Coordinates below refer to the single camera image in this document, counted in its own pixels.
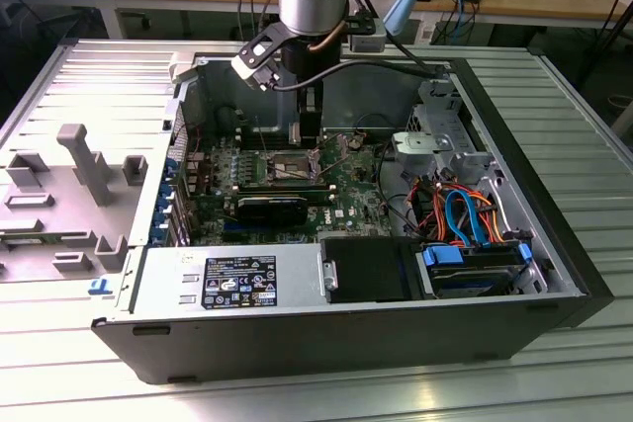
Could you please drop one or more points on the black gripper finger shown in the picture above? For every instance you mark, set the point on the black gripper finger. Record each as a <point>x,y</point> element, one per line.
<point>312,125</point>

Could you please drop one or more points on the silver CPU plate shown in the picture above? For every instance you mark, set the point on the silver CPU plate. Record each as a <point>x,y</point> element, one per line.
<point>295,133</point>

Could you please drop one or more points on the CPU socket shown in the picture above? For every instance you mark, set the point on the CPU socket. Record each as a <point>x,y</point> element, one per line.
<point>287,167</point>

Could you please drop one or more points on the blue slot retainer clip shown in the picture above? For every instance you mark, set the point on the blue slot retainer clip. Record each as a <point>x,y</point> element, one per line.
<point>165,197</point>
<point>156,239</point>
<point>160,219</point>
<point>170,166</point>

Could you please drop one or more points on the green motherboard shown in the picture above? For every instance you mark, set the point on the green motherboard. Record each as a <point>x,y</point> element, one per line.
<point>346,204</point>

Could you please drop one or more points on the black graphics card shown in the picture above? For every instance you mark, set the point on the black graphics card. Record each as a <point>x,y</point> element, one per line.
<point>269,212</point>

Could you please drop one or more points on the silver metal drive cage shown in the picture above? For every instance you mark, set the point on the silver metal drive cage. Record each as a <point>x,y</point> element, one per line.
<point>420,145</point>

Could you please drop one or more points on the pale grey case latch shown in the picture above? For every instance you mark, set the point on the pale grey case latch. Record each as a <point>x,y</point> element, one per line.
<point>180,66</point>

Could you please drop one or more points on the silver power supply box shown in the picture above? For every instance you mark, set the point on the silver power supply box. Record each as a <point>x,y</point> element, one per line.
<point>158,278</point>

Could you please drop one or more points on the hard disk in blue carrier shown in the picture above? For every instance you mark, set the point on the hard disk in blue carrier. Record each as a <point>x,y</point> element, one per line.
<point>470,276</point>

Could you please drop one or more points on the black PC case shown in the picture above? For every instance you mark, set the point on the black PC case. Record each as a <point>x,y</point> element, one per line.
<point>297,343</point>

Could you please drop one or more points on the grey parts rack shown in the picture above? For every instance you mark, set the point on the grey parts rack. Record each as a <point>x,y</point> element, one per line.
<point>89,170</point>

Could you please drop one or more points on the small blue plastic clip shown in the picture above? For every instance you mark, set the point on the small blue plastic clip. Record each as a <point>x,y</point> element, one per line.
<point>99,286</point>

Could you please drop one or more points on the green RAM stick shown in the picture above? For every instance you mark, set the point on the green RAM stick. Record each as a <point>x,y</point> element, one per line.
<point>22,242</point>

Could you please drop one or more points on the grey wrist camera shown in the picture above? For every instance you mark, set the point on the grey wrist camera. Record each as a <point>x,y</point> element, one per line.
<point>368,41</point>

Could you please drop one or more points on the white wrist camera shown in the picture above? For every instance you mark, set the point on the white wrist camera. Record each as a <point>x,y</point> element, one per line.
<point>249,71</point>

